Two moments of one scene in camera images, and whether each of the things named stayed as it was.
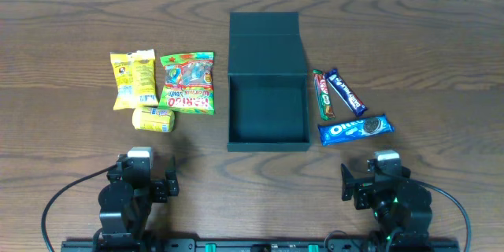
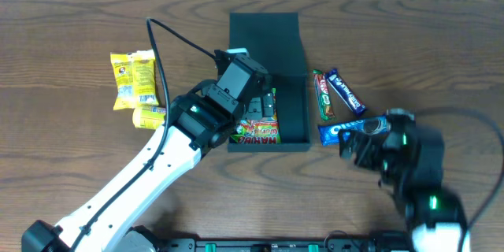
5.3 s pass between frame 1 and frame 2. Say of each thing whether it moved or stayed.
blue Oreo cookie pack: stayed
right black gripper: moved
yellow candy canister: stayed
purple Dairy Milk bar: stayed
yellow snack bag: stayed
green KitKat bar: stayed
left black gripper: moved
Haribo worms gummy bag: moved
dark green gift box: stayed
